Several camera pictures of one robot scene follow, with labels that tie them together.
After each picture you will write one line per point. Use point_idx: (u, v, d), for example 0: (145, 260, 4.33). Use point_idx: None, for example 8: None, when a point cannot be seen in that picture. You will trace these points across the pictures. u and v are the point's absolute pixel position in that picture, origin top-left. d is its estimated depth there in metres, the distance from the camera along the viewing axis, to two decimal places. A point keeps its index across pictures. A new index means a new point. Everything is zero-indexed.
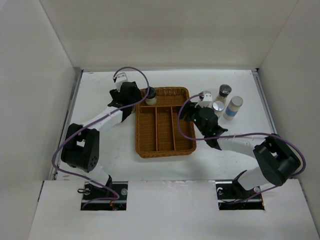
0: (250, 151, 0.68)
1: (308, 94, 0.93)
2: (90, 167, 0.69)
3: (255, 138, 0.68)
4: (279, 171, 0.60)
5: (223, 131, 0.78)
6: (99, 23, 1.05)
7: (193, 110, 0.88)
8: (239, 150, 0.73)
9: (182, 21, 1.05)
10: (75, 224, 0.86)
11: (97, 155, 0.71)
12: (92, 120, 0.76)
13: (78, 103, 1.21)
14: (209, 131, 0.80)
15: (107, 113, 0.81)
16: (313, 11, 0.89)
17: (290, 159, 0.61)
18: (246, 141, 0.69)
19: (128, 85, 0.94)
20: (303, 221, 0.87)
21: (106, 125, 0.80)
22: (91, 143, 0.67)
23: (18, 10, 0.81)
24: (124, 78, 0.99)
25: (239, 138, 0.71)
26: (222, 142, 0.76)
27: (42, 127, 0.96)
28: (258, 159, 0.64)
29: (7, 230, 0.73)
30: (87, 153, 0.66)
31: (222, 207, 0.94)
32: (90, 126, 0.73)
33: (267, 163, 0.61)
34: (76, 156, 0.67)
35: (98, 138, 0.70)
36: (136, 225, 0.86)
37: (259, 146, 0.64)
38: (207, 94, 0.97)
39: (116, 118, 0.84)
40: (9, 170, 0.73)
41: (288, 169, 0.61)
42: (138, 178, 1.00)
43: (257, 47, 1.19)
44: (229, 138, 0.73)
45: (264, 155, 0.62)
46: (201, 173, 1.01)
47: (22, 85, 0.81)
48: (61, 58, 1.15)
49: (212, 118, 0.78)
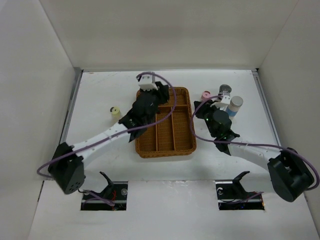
0: (263, 162, 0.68)
1: (308, 94, 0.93)
2: (68, 190, 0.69)
3: (269, 150, 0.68)
4: (291, 187, 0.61)
5: (235, 136, 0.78)
6: (99, 23, 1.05)
7: (207, 108, 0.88)
8: (249, 158, 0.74)
9: (182, 22, 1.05)
10: (75, 224, 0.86)
11: (79, 180, 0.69)
12: (87, 141, 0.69)
13: (78, 103, 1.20)
14: (220, 134, 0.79)
15: (108, 134, 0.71)
16: (313, 12, 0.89)
17: (304, 177, 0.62)
18: (260, 152, 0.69)
19: (143, 104, 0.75)
20: (303, 221, 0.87)
21: (103, 149, 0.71)
22: (71, 172, 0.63)
23: (17, 10, 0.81)
24: (147, 81, 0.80)
25: (252, 148, 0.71)
26: (233, 148, 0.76)
27: (41, 127, 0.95)
28: (271, 172, 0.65)
29: (7, 231, 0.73)
30: (65, 181, 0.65)
31: (222, 207, 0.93)
32: (78, 152, 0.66)
33: (280, 178, 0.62)
34: (58, 176, 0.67)
35: (81, 168, 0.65)
36: (137, 225, 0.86)
37: (273, 160, 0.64)
38: (226, 96, 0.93)
39: (120, 139, 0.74)
40: (9, 171, 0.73)
41: (299, 186, 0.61)
42: (139, 178, 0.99)
43: (257, 47, 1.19)
44: (241, 145, 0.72)
45: (278, 169, 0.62)
46: (201, 173, 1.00)
47: (22, 85, 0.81)
48: (61, 57, 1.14)
49: (226, 123, 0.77)
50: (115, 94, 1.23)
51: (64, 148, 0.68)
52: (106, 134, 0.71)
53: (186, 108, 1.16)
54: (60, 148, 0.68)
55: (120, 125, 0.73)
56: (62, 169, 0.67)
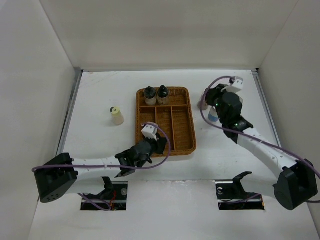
0: (273, 165, 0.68)
1: (308, 94, 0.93)
2: (45, 199, 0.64)
3: (284, 157, 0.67)
4: (295, 199, 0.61)
5: (245, 123, 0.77)
6: (99, 23, 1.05)
7: (218, 94, 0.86)
8: (257, 155, 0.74)
9: (182, 22, 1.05)
10: (75, 224, 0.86)
11: (61, 194, 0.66)
12: (86, 162, 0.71)
13: (78, 103, 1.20)
14: (229, 119, 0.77)
15: (105, 163, 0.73)
16: (313, 12, 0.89)
17: (310, 190, 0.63)
18: (273, 155, 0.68)
19: (141, 149, 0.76)
20: (303, 221, 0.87)
21: (95, 174, 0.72)
22: (62, 183, 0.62)
23: (17, 10, 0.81)
24: (149, 130, 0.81)
25: (265, 147, 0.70)
26: (243, 139, 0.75)
27: (41, 127, 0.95)
28: (281, 180, 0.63)
29: (8, 230, 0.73)
30: (49, 188, 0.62)
31: (222, 206, 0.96)
32: (75, 167, 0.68)
33: (288, 187, 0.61)
34: (42, 182, 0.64)
35: (72, 183, 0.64)
36: (136, 225, 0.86)
37: (287, 170, 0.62)
38: (238, 80, 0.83)
39: (112, 172, 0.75)
40: (9, 171, 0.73)
41: (302, 198, 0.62)
42: (139, 178, 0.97)
43: (257, 47, 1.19)
44: (254, 141, 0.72)
45: (290, 181, 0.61)
46: (202, 173, 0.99)
47: (22, 85, 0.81)
48: (61, 57, 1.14)
49: (236, 105, 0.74)
50: (115, 94, 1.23)
51: (63, 158, 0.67)
52: (104, 162, 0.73)
53: (186, 108, 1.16)
54: (58, 156, 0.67)
55: (115, 158, 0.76)
56: (50, 177, 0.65)
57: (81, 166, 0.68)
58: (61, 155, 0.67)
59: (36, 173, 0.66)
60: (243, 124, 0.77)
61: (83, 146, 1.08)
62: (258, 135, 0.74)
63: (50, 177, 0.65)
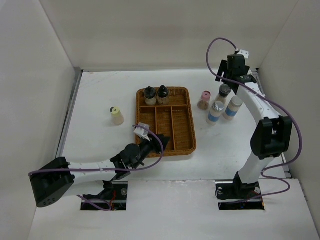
0: (257, 115, 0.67)
1: (308, 94, 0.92)
2: (41, 204, 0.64)
3: (270, 110, 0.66)
4: (264, 147, 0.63)
5: (249, 78, 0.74)
6: (99, 23, 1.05)
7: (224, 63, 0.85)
8: (249, 107, 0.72)
9: (182, 21, 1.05)
10: (75, 224, 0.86)
11: (57, 198, 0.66)
12: (82, 165, 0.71)
13: (78, 103, 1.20)
14: (233, 74, 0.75)
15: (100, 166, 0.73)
16: (313, 11, 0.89)
17: (281, 145, 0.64)
18: (261, 107, 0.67)
19: (131, 152, 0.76)
20: (303, 221, 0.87)
21: (91, 178, 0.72)
22: (58, 187, 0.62)
23: (17, 10, 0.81)
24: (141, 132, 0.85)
25: (258, 99, 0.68)
26: (241, 91, 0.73)
27: (41, 127, 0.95)
28: (258, 128, 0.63)
29: (8, 230, 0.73)
30: (45, 192, 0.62)
31: (222, 207, 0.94)
32: (72, 171, 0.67)
33: (262, 135, 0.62)
34: (38, 187, 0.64)
35: (69, 187, 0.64)
36: (136, 225, 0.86)
37: (266, 119, 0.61)
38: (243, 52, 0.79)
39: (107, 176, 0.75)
40: (9, 171, 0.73)
41: (271, 149, 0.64)
42: (138, 178, 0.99)
43: (257, 47, 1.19)
44: (251, 93, 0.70)
45: (265, 130, 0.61)
46: (201, 174, 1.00)
47: (22, 85, 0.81)
48: (61, 57, 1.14)
49: (238, 57, 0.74)
50: (115, 93, 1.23)
51: (59, 162, 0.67)
52: (99, 165, 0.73)
53: (186, 108, 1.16)
54: (55, 161, 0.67)
55: (109, 161, 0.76)
56: (46, 181, 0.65)
57: (77, 169, 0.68)
58: (57, 159, 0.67)
59: (32, 178, 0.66)
60: (247, 78, 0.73)
61: (83, 146, 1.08)
62: (258, 89, 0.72)
63: (46, 182, 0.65)
